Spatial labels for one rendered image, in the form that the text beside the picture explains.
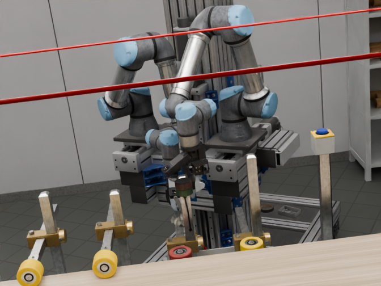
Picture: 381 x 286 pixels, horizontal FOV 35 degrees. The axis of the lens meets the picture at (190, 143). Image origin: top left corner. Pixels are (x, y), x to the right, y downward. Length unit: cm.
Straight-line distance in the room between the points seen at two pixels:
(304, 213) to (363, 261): 184
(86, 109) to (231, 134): 232
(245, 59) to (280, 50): 232
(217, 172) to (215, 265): 68
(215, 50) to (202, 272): 118
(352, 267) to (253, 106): 89
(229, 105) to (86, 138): 242
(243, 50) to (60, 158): 283
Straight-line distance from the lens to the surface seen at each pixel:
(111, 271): 204
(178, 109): 214
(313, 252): 207
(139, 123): 290
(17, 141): 500
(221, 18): 236
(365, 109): 455
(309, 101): 490
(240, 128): 267
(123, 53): 249
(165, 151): 246
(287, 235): 359
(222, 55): 288
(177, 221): 240
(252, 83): 251
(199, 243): 226
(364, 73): 448
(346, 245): 210
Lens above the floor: 195
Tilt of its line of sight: 20 degrees down
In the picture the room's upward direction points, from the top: 7 degrees counter-clockwise
